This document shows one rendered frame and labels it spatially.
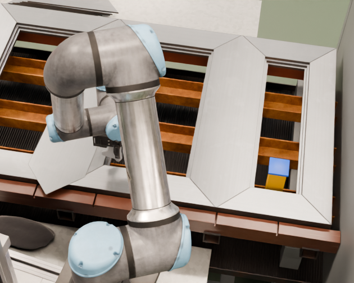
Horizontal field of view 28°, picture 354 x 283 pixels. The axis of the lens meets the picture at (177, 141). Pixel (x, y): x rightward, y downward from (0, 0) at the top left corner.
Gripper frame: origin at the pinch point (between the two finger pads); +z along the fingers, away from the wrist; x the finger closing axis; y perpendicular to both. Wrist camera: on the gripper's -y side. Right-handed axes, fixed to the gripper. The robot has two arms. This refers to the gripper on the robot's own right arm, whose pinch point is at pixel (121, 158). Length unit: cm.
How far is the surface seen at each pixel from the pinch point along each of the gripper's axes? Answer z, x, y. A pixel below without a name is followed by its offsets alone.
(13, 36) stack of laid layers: 2, -47, 49
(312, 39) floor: 85, -160, -67
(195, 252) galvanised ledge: 17.4, 18.4, -26.6
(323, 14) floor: 85, -181, -73
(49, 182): 0.6, 12.4, 18.8
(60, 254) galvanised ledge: 17.3, 26.3, 13.5
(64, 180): 0.6, 10.8, 14.8
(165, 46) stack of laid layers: 2, -52, -5
